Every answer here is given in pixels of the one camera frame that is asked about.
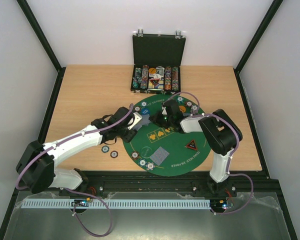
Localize red chip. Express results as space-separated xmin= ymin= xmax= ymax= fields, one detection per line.
xmin=134 ymin=106 xmax=141 ymax=112
xmin=186 ymin=101 xmax=193 ymax=107
xmin=131 ymin=151 xmax=140 ymax=160
xmin=110 ymin=150 xmax=119 ymax=159

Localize blue patterned card deck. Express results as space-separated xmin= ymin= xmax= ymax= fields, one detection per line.
xmin=133 ymin=121 xmax=151 ymax=131

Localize teal poker chip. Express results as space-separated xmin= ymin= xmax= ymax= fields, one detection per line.
xmin=101 ymin=145 xmax=110 ymax=153

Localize grey chips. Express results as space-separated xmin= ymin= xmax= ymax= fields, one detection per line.
xmin=191 ymin=105 xmax=198 ymax=113

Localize triangular all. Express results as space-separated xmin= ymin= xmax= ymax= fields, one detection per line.
xmin=185 ymin=139 xmax=198 ymax=151
xmin=148 ymin=78 xmax=160 ymax=88

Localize face down card mat bottom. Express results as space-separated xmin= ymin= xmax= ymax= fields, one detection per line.
xmin=150 ymin=146 xmax=170 ymax=166

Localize single blue patterned card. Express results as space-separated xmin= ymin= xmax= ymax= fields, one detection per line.
xmin=141 ymin=114 xmax=151 ymax=126

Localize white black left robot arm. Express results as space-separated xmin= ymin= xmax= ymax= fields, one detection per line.
xmin=15 ymin=105 xmax=142 ymax=194

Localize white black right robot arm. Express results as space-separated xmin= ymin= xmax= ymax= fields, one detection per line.
xmin=149 ymin=99 xmax=243 ymax=196

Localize orange big blind button on mat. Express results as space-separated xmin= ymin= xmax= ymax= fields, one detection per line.
xmin=179 ymin=105 xmax=186 ymax=113

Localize blue small blind button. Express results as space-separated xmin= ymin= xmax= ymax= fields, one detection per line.
xmin=140 ymin=108 xmax=150 ymax=115

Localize clear glass dealer puck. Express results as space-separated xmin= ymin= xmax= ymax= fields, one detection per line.
xmin=140 ymin=146 xmax=154 ymax=159

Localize round green poker mat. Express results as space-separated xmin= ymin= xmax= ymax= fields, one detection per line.
xmin=121 ymin=93 xmax=214 ymax=177

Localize triangular all in button in case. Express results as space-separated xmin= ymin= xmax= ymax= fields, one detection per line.
xmin=148 ymin=78 xmax=160 ymax=88

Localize white dealer button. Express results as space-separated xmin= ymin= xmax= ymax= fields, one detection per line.
xmin=154 ymin=74 xmax=163 ymax=79

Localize chip row in case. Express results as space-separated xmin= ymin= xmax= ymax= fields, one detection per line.
xmin=164 ymin=66 xmax=172 ymax=91
xmin=132 ymin=67 xmax=142 ymax=89
xmin=171 ymin=66 xmax=179 ymax=91
xmin=140 ymin=65 xmax=149 ymax=89

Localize leftmost chip row in case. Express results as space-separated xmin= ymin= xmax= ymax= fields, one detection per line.
xmin=132 ymin=67 xmax=142 ymax=89

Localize orange big blind button in case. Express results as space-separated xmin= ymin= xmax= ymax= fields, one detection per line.
xmin=148 ymin=68 xmax=157 ymax=75

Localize black poker chip case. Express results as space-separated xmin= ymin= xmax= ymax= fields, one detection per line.
xmin=130 ymin=28 xmax=186 ymax=95

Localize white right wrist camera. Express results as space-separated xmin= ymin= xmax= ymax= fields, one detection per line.
xmin=161 ymin=105 xmax=168 ymax=116

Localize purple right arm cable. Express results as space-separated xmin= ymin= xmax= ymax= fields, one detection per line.
xmin=162 ymin=91 xmax=254 ymax=215

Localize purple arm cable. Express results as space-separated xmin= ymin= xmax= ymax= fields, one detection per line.
xmin=162 ymin=91 xmax=254 ymax=215
xmin=14 ymin=103 xmax=135 ymax=237

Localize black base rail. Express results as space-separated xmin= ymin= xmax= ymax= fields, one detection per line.
xmin=20 ymin=169 xmax=283 ymax=199

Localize white slotted cable duct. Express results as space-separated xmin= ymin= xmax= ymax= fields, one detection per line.
xmin=20 ymin=198 xmax=211 ymax=210

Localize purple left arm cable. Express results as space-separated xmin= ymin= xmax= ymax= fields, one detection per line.
xmin=14 ymin=103 xmax=135 ymax=237

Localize black aluminium frame post left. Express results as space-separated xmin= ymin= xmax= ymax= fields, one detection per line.
xmin=16 ymin=0 xmax=66 ymax=71

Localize black aluminium frame post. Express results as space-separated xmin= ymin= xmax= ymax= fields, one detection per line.
xmin=16 ymin=0 xmax=66 ymax=71
xmin=233 ymin=0 xmax=285 ymax=72

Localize black aluminium frame post right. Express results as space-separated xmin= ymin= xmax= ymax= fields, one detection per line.
xmin=233 ymin=0 xmax=285 ymax=72

